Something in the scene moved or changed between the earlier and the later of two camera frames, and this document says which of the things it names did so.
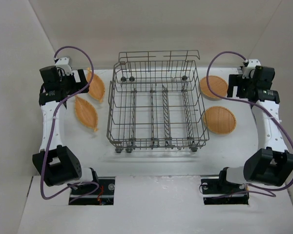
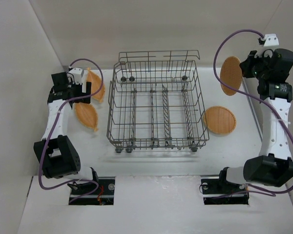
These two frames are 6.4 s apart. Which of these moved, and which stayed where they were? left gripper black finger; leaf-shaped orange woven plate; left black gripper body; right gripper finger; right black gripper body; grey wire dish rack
Moved: right gripper finger; right black gripper body; left gripper black finger
Stayed: left black gripper body; grey wire dish rack; leaf-shaped orange woven plate
